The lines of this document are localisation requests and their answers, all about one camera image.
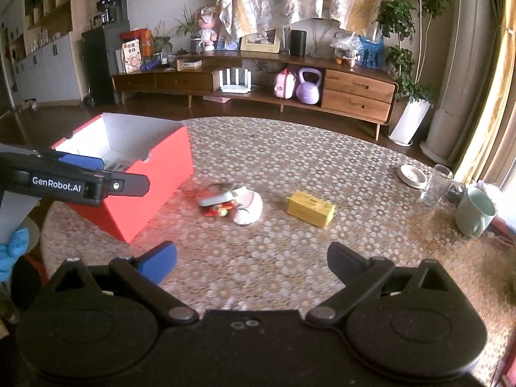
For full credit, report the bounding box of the snack box with cartoon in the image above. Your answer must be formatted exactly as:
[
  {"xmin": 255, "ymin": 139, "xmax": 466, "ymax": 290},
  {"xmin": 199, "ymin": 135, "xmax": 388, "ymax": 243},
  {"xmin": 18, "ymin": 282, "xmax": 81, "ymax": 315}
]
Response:
[{"xmin": 122, "ymin": 39, "xmax": 142, "ymax": 74}]

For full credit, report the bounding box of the plastic bag with fruit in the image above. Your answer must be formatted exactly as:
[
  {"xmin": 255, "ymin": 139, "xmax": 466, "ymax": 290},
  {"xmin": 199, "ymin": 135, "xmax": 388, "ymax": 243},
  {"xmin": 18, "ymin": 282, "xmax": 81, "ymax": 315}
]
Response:
[{"xmin": 330, "ymin": 32, "xmax": 363, "ymax": 68}]

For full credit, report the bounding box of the red cardboard box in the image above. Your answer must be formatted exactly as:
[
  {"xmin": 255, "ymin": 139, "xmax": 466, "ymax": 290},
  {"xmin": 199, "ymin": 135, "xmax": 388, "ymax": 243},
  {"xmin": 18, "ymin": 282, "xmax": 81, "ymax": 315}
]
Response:
[{"xmin": 53, "ymin": 114, "xmax": 193, "ymax": 243}]

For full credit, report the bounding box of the blue gloved hand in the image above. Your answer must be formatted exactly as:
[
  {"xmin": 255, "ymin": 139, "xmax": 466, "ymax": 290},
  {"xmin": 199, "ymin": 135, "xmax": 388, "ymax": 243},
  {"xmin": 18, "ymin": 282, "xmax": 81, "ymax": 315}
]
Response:
[{"xmin": 0, "ymin": 227, "xmax": 30, "ymax": 282}]

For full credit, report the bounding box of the wooden tv sideboard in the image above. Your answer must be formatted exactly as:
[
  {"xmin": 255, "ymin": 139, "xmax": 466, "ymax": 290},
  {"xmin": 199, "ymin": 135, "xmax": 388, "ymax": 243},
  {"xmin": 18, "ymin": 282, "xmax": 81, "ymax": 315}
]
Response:
[{"xmin": 112, "ymin": 52, "xmax": 398, "ymax": 138}]

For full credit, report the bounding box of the yellow small box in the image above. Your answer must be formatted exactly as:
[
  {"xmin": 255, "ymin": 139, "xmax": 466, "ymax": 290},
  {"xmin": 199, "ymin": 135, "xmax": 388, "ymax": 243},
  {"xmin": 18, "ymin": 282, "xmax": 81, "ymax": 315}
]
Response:
[{"xmin": 286, "ymin": 191, "xmax": 336, "ymax": 229}]

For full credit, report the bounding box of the light green ceramic mug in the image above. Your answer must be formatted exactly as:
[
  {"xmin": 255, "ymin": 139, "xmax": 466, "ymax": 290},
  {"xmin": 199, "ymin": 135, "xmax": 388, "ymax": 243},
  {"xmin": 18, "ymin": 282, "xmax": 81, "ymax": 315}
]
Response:
[{"xmin": 455, "ymin": 186, "xmax": 497, "ymax": 238}]

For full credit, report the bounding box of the pink doll figure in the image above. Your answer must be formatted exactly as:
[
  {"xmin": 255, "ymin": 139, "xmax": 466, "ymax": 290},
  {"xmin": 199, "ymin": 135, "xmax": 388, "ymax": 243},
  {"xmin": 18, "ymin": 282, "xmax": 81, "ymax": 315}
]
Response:
[{"xmin": 197, "ymin": 6, "xmax": 218, "ymax": 53}]

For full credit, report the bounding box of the potted tree in white pot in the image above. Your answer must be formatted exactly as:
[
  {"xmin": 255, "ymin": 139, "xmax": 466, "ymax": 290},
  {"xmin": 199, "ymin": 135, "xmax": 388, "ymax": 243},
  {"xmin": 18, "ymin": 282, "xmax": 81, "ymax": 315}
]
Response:
[{"xmin": 376, "ymin": 0, "xmax": 450, "ymax": 147}]

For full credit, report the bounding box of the small colourful toy pile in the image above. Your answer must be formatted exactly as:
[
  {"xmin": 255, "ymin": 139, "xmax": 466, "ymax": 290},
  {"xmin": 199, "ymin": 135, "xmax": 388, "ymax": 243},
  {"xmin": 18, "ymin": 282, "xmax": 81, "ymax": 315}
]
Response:
[{"xmin": 199, "ymin": 186, "xmax": 263, "ymax": 226}]

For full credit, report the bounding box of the white round coaster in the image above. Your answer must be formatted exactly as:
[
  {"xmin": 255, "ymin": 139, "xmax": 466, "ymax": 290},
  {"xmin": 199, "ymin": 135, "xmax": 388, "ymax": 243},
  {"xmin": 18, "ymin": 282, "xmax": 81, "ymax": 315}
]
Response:
[{"xmin": 397, "ymin": 164, "xmax": 427, "ymax": 190}]

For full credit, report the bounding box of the pink toy suitcase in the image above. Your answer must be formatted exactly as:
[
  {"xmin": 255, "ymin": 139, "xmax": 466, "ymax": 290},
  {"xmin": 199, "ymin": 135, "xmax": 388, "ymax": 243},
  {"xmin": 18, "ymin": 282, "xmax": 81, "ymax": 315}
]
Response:
[{"xmin": 274, "ymin": 68, "xmax": 296, "ymax": 100}]

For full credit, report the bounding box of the wall shelf unit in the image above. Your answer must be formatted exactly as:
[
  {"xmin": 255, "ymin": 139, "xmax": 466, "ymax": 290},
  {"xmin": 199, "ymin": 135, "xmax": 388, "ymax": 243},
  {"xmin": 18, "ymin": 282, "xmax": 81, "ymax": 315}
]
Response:
[{"xmin": 1, "ymin": 0, "xmax": 92, "ymax": 106}]

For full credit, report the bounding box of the white standing air conditioner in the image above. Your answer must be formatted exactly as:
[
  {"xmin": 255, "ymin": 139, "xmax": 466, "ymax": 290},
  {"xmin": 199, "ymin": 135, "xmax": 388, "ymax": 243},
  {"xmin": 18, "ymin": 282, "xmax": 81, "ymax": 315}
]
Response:
[{"xmin": 420, "ymin": 0, "xmax": 497, "ymax": 167}]

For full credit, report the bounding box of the white wifi router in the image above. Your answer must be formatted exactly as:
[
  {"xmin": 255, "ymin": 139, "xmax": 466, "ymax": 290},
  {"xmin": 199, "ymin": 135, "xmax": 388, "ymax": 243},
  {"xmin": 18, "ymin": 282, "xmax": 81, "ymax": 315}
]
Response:
[{"xmin": 219, "ymin": 68, "xmax": 252, "ymax": 94}]

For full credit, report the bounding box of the blue patterned bag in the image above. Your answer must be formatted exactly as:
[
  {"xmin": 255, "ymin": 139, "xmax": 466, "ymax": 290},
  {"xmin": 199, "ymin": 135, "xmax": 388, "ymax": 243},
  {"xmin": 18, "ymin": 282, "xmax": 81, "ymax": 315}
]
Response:
[{"xmin": 360, "ymin": 36, "xmax": 385, "ymax": 69}]

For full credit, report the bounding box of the purple kettlebell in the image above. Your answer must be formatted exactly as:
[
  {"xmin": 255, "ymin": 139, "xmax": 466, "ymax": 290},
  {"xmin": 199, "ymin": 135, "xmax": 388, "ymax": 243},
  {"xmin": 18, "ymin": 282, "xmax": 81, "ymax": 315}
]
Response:
[{"xmin": 296, "ymin": 67, "xmax": 323, "ymax": 105}]

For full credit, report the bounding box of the black cylindrical speaker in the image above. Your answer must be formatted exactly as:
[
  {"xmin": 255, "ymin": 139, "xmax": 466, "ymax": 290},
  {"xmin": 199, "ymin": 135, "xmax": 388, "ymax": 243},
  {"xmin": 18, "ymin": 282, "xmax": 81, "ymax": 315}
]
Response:
[{"xmin": 290, "ymin": 30, "xmax": 307, "ymax": 57}]

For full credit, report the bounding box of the clear drinking glass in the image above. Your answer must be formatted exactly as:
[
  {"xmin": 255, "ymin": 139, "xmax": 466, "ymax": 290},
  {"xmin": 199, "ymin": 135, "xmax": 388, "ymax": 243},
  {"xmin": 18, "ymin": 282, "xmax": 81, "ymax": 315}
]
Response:
[{"xmin": 420, "ymin": 164, "xmax": 454, "ymax": 207}]

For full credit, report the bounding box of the black cabinet with coffee machine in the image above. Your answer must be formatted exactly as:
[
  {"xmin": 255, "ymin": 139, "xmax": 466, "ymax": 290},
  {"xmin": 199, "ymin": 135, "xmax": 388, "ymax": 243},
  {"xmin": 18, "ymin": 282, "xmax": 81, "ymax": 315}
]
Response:
[{"xmin": 81, "ymin": 0, "xmax": 129, "ymax": 106}]

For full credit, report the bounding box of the small potted green plant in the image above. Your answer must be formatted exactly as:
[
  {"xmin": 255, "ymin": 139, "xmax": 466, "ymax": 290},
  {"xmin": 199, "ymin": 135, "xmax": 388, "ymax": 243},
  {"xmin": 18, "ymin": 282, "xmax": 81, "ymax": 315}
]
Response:
[{"xmin": 176, "ymin": 6, "xmax": 204, "ymax": 54}]

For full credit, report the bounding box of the wooden picture frame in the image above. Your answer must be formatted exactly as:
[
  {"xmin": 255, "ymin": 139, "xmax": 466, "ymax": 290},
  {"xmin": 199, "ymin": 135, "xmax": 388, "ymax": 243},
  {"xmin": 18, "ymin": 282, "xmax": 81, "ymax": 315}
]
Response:
[{"xmin": 240, "ymin": 29, "xmax": 282, "ymax": 53}]

